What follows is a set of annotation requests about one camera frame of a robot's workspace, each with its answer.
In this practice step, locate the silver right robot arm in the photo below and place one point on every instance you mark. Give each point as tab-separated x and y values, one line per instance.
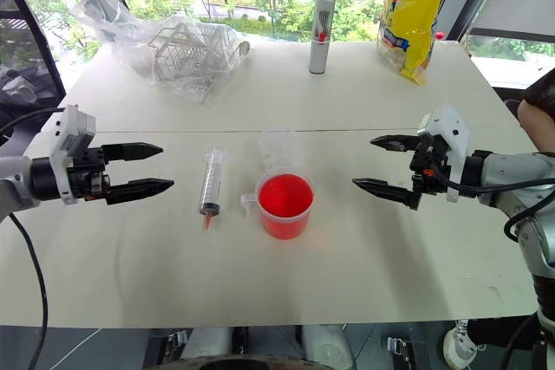
520	179

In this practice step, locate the person in black clothing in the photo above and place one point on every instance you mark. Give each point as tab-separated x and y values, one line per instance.
539	123

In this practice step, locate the clear plastic bag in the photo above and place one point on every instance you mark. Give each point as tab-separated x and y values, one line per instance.
130	40

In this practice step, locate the small clear plastic cup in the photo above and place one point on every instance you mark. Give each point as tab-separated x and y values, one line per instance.
277	149

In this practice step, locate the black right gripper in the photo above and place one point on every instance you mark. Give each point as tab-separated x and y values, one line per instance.
429	170

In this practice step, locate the measuring cup with red liquid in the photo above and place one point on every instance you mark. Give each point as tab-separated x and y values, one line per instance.
284	205

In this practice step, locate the yellow plastic snack bag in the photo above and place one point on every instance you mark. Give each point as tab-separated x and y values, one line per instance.
409	14

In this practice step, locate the red bottle cap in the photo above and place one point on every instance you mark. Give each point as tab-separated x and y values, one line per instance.
440	36

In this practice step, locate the clear plastic syringe orange tip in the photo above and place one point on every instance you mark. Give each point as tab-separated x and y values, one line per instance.
212	181

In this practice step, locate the tall white cylindrical container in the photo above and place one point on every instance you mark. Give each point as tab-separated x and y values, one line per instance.
323	32

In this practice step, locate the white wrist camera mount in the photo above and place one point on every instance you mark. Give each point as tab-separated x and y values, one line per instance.
451	127
65	136

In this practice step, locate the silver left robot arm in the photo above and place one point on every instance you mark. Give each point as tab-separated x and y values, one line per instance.
19	181

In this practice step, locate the white sneaker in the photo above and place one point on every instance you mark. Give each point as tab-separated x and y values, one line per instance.
457	344

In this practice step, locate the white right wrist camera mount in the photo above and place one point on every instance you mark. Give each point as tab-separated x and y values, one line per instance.
451	127

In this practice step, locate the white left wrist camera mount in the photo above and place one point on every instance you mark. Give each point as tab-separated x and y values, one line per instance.
65	136

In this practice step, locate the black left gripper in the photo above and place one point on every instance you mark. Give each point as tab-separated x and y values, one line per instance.
89	173

